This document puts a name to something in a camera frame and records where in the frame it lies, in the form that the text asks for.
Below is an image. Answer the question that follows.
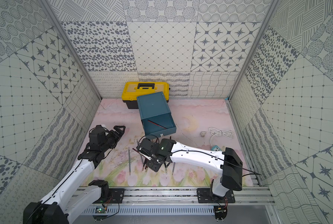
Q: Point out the yellow black toolbox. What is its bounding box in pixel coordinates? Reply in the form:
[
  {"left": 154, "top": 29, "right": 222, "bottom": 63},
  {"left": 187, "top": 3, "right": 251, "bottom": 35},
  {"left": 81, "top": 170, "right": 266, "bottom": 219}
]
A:
[{"left": 122, "top": 82, "right": 170, "bottom": 109}]

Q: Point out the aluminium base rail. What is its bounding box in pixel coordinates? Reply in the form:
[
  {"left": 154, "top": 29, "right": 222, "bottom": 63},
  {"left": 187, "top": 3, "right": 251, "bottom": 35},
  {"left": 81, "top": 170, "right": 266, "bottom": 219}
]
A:
[{"left": 71, "top": 187, "right": 276, "bottom": 206}]

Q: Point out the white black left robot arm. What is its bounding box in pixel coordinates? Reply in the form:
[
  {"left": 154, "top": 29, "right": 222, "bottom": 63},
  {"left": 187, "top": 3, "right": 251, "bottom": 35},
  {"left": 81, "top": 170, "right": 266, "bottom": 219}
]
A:
[{"left": 23, "top": 125, "right": 125, "bottom": 224}]

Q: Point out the teal drawer cabinet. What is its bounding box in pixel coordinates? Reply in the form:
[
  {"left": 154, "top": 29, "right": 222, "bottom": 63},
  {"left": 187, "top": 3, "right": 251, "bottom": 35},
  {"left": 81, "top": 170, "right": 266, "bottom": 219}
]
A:
[{"left": 137, "top": 92, "right": 171, "bottom": 121}]

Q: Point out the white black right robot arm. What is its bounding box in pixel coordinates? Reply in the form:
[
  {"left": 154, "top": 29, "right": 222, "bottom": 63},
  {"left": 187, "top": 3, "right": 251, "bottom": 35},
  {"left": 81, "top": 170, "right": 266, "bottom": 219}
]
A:
[{"left": 134, "top": 138, "right": 243, "bottom": 197}]

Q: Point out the teal power strip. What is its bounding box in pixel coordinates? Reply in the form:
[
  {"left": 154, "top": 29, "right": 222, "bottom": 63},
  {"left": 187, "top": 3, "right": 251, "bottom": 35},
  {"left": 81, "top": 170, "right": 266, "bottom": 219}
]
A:
[{"left": 211, "top": 145, "right": 221, "bottom": 151}]

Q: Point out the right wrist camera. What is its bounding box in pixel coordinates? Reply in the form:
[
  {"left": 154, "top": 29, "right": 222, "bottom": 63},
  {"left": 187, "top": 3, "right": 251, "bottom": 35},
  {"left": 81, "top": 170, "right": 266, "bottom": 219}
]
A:
[{"left": 133, "top": 148, "right": 152, "bottom": 160}]

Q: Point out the grey pencil far left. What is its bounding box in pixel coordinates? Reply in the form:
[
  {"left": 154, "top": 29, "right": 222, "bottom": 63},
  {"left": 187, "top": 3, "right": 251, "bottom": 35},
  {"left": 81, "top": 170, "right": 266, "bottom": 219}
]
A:
[{"left": 128, "top": 148, "right": 131, "bottom": 175}]

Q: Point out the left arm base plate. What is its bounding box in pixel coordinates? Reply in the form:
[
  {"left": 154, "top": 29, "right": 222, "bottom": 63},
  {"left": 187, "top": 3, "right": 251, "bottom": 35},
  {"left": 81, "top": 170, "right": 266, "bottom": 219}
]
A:
[{"left": 106, "top": 188, "right": 125, "bottom": 204}]

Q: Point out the red black pencil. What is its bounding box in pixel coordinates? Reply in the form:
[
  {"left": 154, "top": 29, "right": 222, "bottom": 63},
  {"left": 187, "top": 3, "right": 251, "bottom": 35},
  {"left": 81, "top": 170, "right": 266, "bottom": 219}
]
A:
[{"left": 147, "top": 120, "right": 167, "bottom": 129}]

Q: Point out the white power cable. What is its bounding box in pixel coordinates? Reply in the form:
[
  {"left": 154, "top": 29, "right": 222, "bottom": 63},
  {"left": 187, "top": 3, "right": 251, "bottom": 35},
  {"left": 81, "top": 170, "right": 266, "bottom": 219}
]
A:
[{"left": 200, "top": 127, "right": 235, "bottom": 146}]

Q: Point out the white slotted cable duct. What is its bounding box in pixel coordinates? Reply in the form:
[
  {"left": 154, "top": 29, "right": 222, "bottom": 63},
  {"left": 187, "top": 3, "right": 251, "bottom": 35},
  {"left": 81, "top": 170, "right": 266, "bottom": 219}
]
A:
[{"left": 81, "top": 205, "right": 214, "bottom": 216}]

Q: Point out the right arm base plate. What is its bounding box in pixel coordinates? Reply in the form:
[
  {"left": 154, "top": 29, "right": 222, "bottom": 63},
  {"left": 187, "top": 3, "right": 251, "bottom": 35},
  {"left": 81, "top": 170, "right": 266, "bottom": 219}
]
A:
[{"left": 196, "top": 188, "right": 235, "bottom": 204}]

